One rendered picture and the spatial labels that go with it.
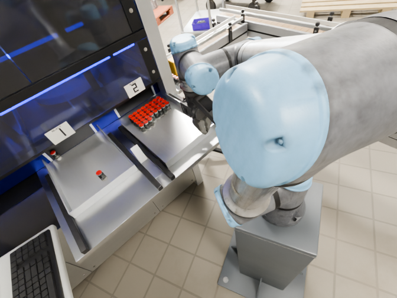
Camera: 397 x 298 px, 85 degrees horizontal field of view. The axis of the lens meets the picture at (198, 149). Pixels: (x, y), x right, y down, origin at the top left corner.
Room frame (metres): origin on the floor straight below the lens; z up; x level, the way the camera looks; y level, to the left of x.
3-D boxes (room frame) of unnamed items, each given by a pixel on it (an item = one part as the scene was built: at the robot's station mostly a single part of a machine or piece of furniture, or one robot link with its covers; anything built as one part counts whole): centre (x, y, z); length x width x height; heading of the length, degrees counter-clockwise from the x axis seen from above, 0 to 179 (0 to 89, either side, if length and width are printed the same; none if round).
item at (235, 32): (1.27, -0.18, 0.92); 0.69 x 0.15 x 0.16; 121
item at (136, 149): (0.53, 0.20, 0.91); 0.14 x 0.03 x 0.06; 30
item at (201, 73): (0.51, -0.07, 1.21); 0.11 x 0.11 x 0.08; 9
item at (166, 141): (0.70, 0.11, 0.90); 0.34 x 0.26 x 0.04; 32
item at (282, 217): (0.28, -0.22, 0.84); 0.15 x 0.15 x 0.10
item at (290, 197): (0.28, -0.21, 0.96); 0.13 x 0.12 x 0.14; 99
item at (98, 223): (0.63, 0.26, 0.87); 0.70 x 0.48 x 0.02; 121
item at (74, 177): (0.60, 0.44, 0.90); 0.34 x 0.26 x 0.04; 31
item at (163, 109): (0.77, 0.15, 0.90); 0.18 x 0.02 x 0.05; 122
